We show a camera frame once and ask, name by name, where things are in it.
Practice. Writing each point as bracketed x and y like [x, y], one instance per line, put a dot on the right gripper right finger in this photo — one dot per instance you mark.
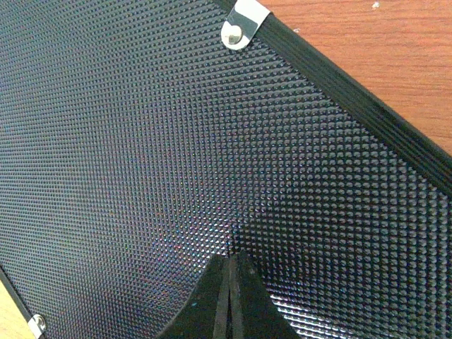
[253, 313]

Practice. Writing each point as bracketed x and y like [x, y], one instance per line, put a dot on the black poker set case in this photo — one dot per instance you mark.
[135, 145]

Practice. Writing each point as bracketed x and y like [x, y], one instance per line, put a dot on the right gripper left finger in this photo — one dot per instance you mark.
[196, 318]

